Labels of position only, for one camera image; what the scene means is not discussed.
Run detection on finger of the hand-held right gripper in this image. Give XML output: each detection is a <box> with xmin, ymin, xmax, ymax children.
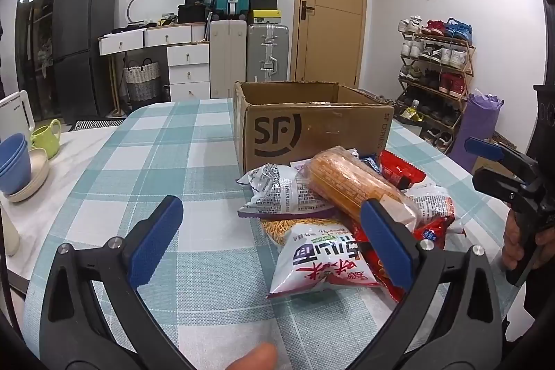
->
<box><xmin>465</xmin><ymin>137</ymin><xmax>540</xmax><ymax>184</ymax></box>
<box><xmin>472</xmin><ymin>168</ymin><xmax>539</xmax><ymax>207</ymax></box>

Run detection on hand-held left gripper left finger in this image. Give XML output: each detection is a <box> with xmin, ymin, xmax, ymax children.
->
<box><xmin>43</xmin><ymin>194</ymin><xmax>185</xmax><ymax>370</ymax></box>

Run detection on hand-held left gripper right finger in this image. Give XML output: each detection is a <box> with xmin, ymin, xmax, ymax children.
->
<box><xmin>360</xmin><ymin>199</ymin><xmax>506</xmax><ymax>370</ymax></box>

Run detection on white red snack packet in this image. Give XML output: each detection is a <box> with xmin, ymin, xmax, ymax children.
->
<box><xmin>408</xmin><ymin>183</ymin><xmax>457</xmax><ymax>241</ymax></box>

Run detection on white red-print snack packet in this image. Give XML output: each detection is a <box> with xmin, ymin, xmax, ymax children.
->
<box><xmin>266</xmin><ymin>223</ymin><xmax>382</xmax><ymax>299</ymax></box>

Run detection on blue cookie packet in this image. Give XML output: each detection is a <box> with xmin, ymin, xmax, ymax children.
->
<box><xmin>358</xmin><ymin>153</ymin><xmax>383</xmax><ymax>175</ymax></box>

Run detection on yellow noodle snack packet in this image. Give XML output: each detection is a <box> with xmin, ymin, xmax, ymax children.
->
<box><xmin>259</xmin><ymin>216</ymin><xmax>343</xmax><ymax>247</ymax></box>

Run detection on white grey snack packet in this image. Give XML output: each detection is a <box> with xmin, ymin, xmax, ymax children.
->
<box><xmin>236</xmin><ymin>163</ymin><xmax>339</xmax><ymax>219</ymax></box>

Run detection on brown cardboard box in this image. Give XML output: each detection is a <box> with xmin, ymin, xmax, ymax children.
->
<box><xmin>233</xmin><ymin>80</ymin><xmax>395</xmax><ymax>175</ymax></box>

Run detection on person's right forearm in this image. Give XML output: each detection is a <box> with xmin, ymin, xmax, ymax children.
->
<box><xmin>520</xmin><ymin>261</ymin><xmax>555</xmax><ymax>349</ymax></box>

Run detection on person's right hand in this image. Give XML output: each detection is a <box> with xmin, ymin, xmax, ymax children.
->
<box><xmin>502</xmin><ymin>214</ymin><xmax>555</xmax><ymax>272</ymax></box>

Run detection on purple yoga mat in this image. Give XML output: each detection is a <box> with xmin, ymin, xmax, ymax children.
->
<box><xmin>451</xmin><ymin>90</ymin><xmax>504</xmax><ymax>175</ymax></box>

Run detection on pile of scattered sneakers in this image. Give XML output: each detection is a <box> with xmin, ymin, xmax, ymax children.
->
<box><xmin>421</xmin><ymin>126</ymin><xmax>455</xmax><ymax>153</ymax></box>

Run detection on wooden shoe rack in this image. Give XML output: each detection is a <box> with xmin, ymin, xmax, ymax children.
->
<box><xmin>398</xmin><ymin>29</ymin><xmax>476</xmax><ymax>149</ymax></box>

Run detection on rows of assorted shoes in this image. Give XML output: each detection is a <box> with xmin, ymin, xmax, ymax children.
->
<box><xmin>398</xmin><ymin>15</ymin><xmax>473</xmax><ymax>127</ymax></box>

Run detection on striped black white rug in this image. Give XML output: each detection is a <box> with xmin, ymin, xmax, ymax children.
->
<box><xmin>71</xmin><ymin>118</ymin><xmax>126</xmax><ymax>132</ymax></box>

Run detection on beige plate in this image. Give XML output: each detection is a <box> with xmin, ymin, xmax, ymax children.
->
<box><xmin>6</xmin><ymin>147</ymin><xmax>50</xmax><ymax>204</ymax></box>

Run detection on green cup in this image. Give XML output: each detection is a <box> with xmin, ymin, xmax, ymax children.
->
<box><xmin>29</xmin><ymin>119</ymin><xmax>62</xmax><ymax>160</ymax></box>

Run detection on woven laundry basket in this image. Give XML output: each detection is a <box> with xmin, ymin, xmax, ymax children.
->
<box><xmin>122</xmin><ymin>58</ymin><xmax>162</xmax><ymax>102</ymax></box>

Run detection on stack of blue bowls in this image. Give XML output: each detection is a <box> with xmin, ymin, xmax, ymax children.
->
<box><xmin>0</xmin><ymin>133</ymin><xmax>33</xmax><ymax>195</ymax></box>

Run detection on white drawer dresser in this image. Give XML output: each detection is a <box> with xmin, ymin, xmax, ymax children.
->
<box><xmin>97</xmin><ymin>23</ymin><xmax>213</xmax><ymax>102</ymax></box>

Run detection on white electric kettle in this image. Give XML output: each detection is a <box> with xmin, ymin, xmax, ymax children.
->
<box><xmin>0</xmin><ymin>90</ymin><xmax>35</xmax><ymax>145</ymax></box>

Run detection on beige suitcase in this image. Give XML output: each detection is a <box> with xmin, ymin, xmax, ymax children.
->
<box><xmin>209</xmin><ymin>20</ymin><xmax>249</xmax><ymax>100</ymax></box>

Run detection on dark grey fridge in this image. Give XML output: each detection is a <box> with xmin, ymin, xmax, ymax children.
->
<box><xmin>52</xmin><ymin>0</ymin><xmax>118</xmax><ymax>123</ymax></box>

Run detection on wooden door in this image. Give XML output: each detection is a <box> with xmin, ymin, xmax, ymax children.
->
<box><xmin>295</xmin><ymin>0</ymin><xmax>368</xmax><ymax>89</ymax></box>

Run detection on silver suitcase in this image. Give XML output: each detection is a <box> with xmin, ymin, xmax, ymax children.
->
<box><xmin>246</xmin><ymin>23</ymin><xmax>290</xmax><ymax>84</ymax></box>

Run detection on black storage box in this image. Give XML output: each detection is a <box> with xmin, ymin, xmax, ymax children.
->
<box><xmin>178</xmin><ymin>3</ymin><xmax>210</xmax><ymax>24</ymax></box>

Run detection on dark glass cabinet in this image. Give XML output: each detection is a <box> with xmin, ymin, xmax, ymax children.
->
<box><xmin>16</xmin><ymin>0</ymin><xmax>66</xmax><ymax>123</ymax></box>

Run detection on yellow black shoe box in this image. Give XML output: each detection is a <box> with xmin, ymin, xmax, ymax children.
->
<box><xmin>253</xmin><ymin>9</ymin><xmax>282</xmax><ymax>25</ymax></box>

